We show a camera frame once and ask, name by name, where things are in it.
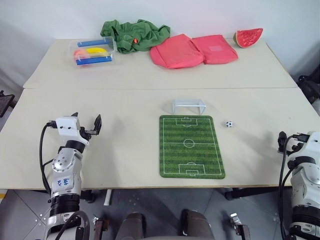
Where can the small white goal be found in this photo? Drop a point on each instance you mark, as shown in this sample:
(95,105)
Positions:
(188,104)

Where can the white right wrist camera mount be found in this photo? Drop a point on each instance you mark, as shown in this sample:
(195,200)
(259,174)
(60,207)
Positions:
(313,145)

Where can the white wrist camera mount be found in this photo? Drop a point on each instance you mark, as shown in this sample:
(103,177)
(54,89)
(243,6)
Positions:
(313,145)
(67,125)

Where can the yellow toy banana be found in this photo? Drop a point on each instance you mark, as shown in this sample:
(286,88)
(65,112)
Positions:
(98,51)

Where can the black table frame bar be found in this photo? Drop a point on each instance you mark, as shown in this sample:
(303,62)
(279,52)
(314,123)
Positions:
(250,192)

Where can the black table caster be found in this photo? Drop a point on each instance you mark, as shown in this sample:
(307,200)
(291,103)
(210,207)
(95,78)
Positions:
(88,196)

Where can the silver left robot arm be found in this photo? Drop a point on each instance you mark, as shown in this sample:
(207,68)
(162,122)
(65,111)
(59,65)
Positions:
(64,175)

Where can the pink folded cloth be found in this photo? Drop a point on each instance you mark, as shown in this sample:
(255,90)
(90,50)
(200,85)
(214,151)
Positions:
(175,51)

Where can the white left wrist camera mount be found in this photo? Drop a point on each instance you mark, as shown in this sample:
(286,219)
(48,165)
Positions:
(67,125)

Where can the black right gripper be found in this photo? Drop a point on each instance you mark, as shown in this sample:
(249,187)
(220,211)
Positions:
(295,147)

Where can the dark rounded robot knee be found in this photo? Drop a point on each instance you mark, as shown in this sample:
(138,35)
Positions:
(132,226)
(196,225)

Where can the black office chair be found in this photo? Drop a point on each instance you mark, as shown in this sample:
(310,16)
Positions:
(310,87)

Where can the clear plastic storage box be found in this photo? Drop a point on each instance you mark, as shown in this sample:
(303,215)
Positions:
(93,52)

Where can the toy watermelon slice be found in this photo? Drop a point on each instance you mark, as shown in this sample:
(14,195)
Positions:
(248,37)

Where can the pink toy peach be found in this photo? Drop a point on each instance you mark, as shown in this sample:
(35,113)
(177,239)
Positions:
(79,53)

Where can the small soccer ball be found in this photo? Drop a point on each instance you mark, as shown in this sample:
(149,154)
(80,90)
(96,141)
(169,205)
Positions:
(228,124)

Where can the blue box clip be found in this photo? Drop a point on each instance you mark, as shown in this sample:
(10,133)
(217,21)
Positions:
(93,43)
(95,60)

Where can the black stand at table side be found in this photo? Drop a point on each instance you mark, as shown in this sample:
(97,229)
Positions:
(5,102)

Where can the red cushion bag with patch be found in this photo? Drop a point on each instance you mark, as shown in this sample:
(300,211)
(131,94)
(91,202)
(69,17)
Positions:
(215,50)

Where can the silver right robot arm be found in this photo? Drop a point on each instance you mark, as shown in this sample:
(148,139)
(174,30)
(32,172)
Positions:
(306,182)

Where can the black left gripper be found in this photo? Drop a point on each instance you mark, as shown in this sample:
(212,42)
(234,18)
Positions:
(88,131)

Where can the white table leg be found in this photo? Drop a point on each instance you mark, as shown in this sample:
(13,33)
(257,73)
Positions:
(108,197)

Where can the crumpled green cloth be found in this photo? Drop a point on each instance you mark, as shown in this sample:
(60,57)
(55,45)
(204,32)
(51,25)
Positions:
(135,37)

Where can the green soccer field mat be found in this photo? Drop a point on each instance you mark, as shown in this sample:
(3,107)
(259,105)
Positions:
(190,146)

